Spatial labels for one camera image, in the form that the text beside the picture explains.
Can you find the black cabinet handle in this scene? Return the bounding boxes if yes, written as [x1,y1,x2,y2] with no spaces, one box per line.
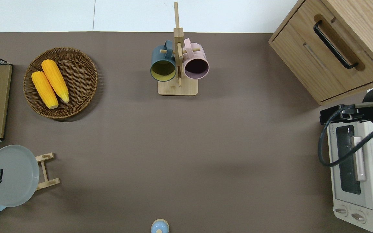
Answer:
[313,20,359,70]

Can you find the white oven door handle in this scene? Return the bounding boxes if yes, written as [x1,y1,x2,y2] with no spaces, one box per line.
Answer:
[353,137,367,182]

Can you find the wooden mug rack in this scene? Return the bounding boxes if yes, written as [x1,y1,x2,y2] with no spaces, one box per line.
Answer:
[158,2,201,96]

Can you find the brown wicker basket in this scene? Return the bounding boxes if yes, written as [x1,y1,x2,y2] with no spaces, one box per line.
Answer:
[23,47,98,119]

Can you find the wooden drawer cabinet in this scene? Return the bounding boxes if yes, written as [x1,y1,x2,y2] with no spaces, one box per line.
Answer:
[268,0,373,106]

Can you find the gray plate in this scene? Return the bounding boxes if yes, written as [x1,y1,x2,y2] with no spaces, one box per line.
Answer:
[0,145,40,207]

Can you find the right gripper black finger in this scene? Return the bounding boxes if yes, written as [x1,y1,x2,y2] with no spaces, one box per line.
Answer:
[320,108,340,125]

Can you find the pink mug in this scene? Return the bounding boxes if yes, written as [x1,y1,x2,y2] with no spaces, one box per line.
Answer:
[183,38,210,80]

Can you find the yellow corn cob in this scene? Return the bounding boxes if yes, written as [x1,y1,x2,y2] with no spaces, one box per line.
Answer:
[31,71,59,109]
[41,59,70,103]

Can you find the wooden plate rack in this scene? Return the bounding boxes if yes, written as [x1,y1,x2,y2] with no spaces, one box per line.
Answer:
[35,153,61,191]

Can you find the dark blue mug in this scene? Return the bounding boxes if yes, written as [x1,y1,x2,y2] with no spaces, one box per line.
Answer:
[150,40,176,82]

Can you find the white toaster oven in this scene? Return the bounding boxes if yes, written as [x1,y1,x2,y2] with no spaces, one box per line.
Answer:
[326,86,373,233]

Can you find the brown table mat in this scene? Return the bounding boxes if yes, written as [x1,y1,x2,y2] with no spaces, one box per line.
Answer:
[0,31,373,233]

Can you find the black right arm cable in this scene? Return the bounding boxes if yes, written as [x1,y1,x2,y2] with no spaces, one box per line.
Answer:
[318,104,373,180]

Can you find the blue call bell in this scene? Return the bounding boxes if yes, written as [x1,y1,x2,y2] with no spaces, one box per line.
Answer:
[151,219,170,233]

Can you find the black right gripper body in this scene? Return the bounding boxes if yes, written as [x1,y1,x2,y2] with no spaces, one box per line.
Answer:
[338,104,370,123]

